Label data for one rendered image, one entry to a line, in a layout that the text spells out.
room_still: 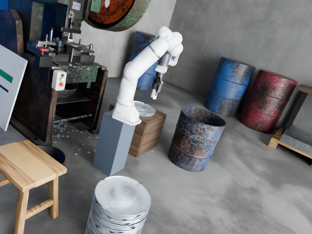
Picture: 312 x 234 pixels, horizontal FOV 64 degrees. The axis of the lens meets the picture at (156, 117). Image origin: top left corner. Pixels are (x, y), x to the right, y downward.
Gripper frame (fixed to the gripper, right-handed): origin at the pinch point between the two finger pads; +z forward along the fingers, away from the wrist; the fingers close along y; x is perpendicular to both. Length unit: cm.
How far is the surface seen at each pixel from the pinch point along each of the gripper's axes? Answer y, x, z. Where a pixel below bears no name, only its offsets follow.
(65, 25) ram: 38, 71, -35
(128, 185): -78, 51, 25
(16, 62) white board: 49, 101, 2
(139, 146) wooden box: -12.2, 7.6, 44.1
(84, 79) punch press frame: 30, 52, 3
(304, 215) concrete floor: -107, -110, 56
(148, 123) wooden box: -10.5, 4.5, 22.2
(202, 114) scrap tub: -5, -58, 14
